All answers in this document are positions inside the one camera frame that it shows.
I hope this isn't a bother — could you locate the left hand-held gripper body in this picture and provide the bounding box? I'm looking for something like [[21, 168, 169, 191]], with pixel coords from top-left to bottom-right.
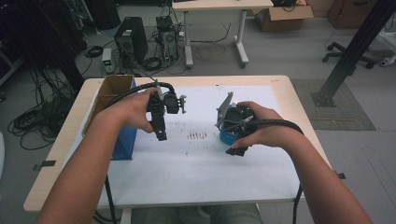
[[147, 89, 188, 125]]

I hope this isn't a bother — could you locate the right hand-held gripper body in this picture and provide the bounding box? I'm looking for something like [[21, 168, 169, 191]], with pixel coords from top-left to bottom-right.
[[215, 91, 258, 139]]

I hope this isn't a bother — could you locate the blue bottle with white cap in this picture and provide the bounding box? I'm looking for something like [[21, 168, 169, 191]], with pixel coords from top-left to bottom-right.
[[219, 104, 248, 147]]

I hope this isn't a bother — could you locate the blue cardboard box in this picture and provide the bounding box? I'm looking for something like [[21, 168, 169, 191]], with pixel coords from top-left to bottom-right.
[[81, 74, 138, 161]]

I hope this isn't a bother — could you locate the person's left hand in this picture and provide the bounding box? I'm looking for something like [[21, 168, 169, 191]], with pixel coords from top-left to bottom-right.
[[105, 87, 160, 134]]

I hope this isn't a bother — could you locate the person's right hand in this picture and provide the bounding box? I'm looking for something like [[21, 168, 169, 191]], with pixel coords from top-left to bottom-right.
[[232, 101, 297, 150]]

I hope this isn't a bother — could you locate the small black computer tower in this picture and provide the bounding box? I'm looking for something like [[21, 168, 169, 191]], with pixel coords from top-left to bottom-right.
[[155, 15, 180, 63]]

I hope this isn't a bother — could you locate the large black computer tower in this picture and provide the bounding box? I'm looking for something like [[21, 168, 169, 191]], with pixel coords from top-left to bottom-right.
[[113, 16, 149, 63]]

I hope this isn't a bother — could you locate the small grey power supply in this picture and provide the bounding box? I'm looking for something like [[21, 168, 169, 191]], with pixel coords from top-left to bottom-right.
[[102, 48, 113, 75]]

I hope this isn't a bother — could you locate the white table leg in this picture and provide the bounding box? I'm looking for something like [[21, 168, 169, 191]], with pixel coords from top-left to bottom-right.
[[120, 207, 134, 224]]

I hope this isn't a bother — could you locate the white-legged wooden desk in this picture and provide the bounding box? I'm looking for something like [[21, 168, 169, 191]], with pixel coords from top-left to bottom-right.
[[171, 0, 275, 69]]

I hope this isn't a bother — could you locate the open brown cardboard box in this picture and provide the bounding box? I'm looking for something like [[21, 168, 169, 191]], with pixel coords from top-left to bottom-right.
[[250, 4, 315, 33]]

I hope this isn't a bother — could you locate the grey floor mat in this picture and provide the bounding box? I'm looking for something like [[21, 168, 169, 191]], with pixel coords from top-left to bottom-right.
[[290, 78, 377, 132]]

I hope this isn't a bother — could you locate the black office chair base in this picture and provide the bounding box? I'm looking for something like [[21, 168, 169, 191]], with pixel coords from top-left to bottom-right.
[[321, 41, 379, 70]]

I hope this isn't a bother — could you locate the black curtain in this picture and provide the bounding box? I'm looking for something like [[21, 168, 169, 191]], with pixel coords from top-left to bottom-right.
[[0, 0, 88, 92]]

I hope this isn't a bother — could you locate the closed brown cardboard box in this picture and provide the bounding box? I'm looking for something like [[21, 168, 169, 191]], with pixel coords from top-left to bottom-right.
[[326, 0, 376, 31]]

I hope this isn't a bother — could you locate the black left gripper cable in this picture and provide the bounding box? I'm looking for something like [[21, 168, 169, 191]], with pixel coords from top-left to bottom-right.
[[104, 81, 177, 224]]

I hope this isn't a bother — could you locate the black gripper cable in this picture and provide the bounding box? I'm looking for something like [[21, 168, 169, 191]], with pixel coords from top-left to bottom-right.
[[245, 119, 304, 224], [104, 81, 177, 224]]

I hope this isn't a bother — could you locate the black coiled cable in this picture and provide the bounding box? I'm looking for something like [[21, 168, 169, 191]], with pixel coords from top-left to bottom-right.
[[83, 45, 105, 59], [142, 56, 163, 72]]

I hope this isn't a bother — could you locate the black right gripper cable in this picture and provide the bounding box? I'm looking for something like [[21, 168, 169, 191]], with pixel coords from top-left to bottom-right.
[[245, 119, 304, 224]]

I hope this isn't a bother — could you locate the bundle of black floor cables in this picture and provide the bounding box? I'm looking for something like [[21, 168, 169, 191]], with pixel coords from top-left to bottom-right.
[[7, 66, 78, 151]]

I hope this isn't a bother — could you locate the black metal frame beam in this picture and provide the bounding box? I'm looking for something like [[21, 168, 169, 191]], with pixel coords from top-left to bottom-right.
[[310, 0, 396, 108]]

